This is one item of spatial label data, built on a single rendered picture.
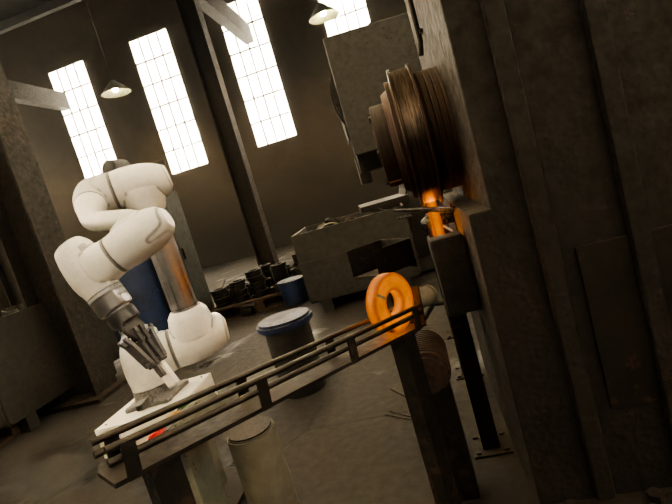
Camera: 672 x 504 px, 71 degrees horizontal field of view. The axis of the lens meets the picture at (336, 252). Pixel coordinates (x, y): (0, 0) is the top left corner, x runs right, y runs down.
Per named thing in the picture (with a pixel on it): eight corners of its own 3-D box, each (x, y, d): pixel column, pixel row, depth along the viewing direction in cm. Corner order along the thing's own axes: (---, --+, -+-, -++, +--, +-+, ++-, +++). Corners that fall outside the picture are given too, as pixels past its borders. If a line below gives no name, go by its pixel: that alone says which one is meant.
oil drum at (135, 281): (191, 333, 495) (164, 252, 484) (163, 355, 438) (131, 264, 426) (142, 345, 507) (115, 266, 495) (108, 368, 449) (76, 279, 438)
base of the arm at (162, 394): (118, 420, 165) (112, 405, 164) (149, 392, 187) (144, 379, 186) (164, 407, 162) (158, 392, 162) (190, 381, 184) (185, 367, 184)
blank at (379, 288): (410, 339, 121) (400, 339, 124) (417, 282, 126) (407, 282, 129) (370, 325, 112) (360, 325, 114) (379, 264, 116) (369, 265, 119)
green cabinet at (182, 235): (151, 348, 478) (101, 206, 459) (183, 326, 546) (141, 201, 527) (193, 338, 469) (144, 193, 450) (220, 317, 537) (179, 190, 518)
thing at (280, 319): (336, 370, 278) (315, 302, 273) (327, 395, 247) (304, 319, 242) (286, 381, 284) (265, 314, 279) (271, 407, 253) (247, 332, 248)
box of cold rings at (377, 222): (417, 269, 489) (398, 195, 479) (426, 287, 407) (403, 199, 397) (323, 294, 501) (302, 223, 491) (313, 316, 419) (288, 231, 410)
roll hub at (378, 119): (377, 85, 153) (396, 157, 143) (391, 132, 179) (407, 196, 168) (361, 91, 154) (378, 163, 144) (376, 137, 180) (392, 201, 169)
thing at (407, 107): (397, 31, 146) (434, 158, 129) (414, 118, 189) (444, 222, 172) (377, 38, 147) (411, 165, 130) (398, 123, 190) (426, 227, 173)
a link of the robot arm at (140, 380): (134, 386, 181) (113, 333, 179) (180, 367, 187) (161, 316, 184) (129, 398, 166) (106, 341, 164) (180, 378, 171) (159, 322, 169)
